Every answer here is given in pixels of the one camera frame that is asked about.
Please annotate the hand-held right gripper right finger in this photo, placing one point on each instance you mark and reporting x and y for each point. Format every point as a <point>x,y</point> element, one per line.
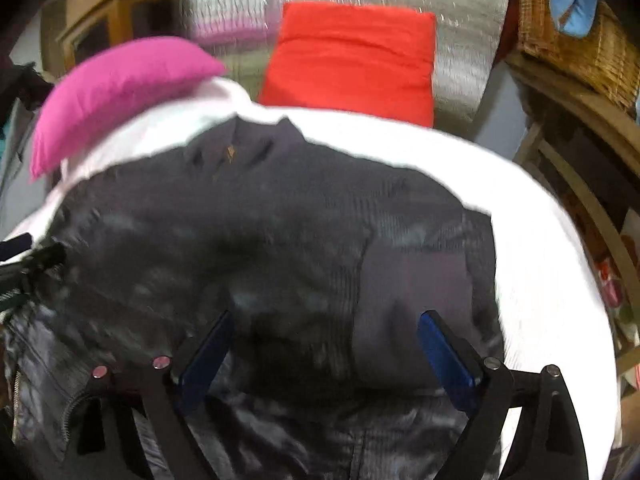
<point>447,360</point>

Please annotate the black quilted jacket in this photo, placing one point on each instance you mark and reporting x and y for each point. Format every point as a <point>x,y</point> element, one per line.
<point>250,240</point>

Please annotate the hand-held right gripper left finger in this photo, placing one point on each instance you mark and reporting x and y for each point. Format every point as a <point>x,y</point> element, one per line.
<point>205,360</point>

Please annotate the white textured blanket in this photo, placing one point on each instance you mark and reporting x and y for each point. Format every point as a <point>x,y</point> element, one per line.
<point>540,260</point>

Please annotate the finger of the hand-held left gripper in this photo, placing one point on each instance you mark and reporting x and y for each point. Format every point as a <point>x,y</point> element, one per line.
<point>35,262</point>

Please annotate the wooden shelf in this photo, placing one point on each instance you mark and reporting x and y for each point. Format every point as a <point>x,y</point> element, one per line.
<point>575,95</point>

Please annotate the light blue cloth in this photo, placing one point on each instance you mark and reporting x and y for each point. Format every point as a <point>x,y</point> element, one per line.
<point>575,2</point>

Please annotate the wooden cabinet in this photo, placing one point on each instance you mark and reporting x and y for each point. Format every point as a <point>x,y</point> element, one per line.
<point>120,15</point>

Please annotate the red pillow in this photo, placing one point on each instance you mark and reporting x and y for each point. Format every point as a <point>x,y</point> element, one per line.
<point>350,60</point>

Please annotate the black garment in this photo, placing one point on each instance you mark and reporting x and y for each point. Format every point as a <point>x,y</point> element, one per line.
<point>25,85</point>

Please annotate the pink pillow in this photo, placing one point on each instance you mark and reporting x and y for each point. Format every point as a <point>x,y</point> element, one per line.
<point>120,90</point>

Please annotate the grey coat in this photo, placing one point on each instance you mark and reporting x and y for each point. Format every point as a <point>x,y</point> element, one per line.
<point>15,160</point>

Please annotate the wicker basket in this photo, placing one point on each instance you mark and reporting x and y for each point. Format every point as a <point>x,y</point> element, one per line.
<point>600,55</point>

